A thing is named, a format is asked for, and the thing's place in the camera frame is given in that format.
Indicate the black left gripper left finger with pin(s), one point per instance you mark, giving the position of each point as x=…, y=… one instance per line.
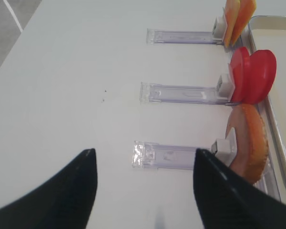
x=65, y=201

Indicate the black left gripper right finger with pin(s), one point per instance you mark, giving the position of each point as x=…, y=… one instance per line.
x=227, y=201

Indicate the red tomato slice inner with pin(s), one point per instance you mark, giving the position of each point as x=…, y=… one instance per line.
x=261, y=78

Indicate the bun bottom slice in holder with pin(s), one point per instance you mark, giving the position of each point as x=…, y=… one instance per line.
x=251, y=140

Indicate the silver metal tray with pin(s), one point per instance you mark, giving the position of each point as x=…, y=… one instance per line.
x=269, y=32

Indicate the clear bun holder rail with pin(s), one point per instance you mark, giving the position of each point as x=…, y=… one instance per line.
x=155, y=156

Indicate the clear tomato holder rail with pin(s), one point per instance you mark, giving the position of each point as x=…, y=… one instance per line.
x=159, y=93

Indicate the clear cheese holder rail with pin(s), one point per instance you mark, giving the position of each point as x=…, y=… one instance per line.
x=180, y=37

